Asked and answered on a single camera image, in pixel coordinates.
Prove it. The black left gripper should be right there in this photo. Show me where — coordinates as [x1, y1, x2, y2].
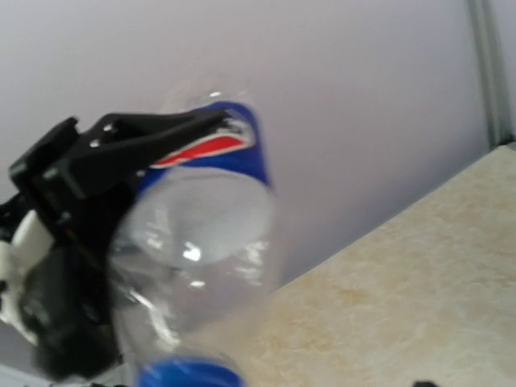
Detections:
[7, 110, 228, 379]

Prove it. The water bottle blue cap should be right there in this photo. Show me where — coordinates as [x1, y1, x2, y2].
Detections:
[109, 82, 279, 386]

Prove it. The aluminium corner post right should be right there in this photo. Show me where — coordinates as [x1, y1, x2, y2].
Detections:
[465, 0, 515, 149]

